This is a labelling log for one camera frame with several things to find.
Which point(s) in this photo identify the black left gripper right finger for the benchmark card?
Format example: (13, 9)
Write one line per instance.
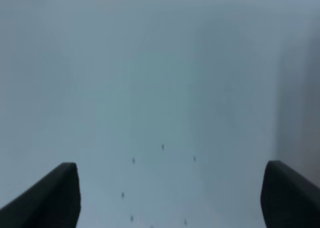
(288, 199)

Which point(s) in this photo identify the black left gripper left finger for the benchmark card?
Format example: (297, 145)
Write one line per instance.
(52, 202)

